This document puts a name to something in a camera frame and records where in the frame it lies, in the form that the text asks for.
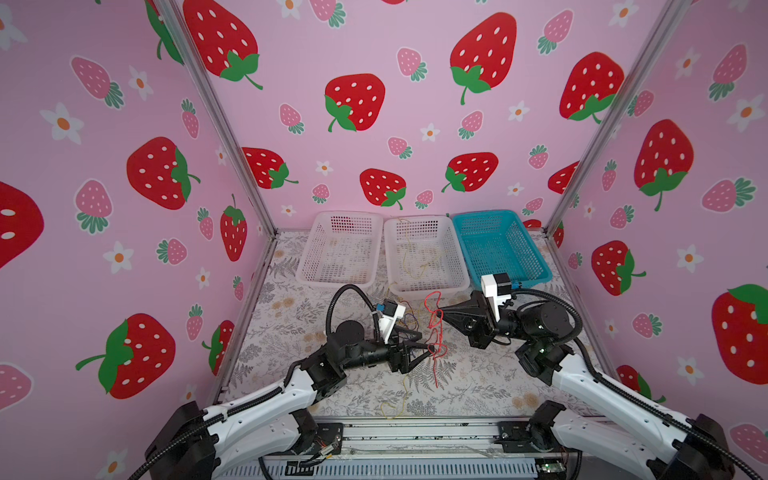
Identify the aluminium corner post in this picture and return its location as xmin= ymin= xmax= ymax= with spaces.
xmin=157 ymin=1 xmax=277 ymax=238
xmin=543 ymin=0 xmax=691 ymax=240

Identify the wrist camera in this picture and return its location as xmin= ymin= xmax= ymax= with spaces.
xmin=376 ymin=299 xmax=406 ymax=343
xmin=481 ymin=273 xmax=513 ymax=323

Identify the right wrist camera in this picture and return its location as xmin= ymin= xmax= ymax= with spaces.
xmin=481 ymin=273 xmax=513 ymax=323

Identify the teal plastic basket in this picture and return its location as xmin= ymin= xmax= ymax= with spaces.
xmin=452 ymin=210 xmax=552 ymax=290

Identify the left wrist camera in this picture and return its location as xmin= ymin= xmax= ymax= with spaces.
xmin=376 ymin=299 xmax=406 ymax=343

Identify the right aluminium corner post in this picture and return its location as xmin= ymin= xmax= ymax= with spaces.
xmin=543 ymin=0 xmax=691 ymax=240

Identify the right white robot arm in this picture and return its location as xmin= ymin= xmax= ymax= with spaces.
xmin=437 ymin=289 xmax=760 ymax=479

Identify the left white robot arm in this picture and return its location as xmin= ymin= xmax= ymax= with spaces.
xmin=131 ymin=284 xmax=439 ymax=479

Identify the white plastic basket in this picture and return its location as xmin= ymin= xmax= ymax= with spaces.
xmin=383 ymin=216 xmax=470 ymax=300
xmin=296 ymin=211 xmax=384 ymax=289

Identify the left aluminium corner post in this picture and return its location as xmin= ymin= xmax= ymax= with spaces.
xmin=157 ymin=1 xmax=277 ymax=238

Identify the red cable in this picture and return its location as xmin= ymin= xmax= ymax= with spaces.
xmin=422 ymin=290 xmax=451 ymax=388

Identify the middle white plastic basket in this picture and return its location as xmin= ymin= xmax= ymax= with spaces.
xmin=383 ymin=216 xmax=470 ymax=300

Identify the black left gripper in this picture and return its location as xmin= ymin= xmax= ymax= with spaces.
xmin=339 ymin=325 xmax=431 ymax=375

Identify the left white plastic basket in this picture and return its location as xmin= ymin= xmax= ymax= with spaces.
xmin=296 ymin=211 xmax=384 ymax=289

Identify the yellow cable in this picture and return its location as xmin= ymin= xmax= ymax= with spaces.
xmin=395 ymin=218 xmax=448 ymax=286

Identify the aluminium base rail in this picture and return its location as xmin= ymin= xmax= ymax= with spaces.
xmin=212 ymin=416 xmax=655 ymax=479

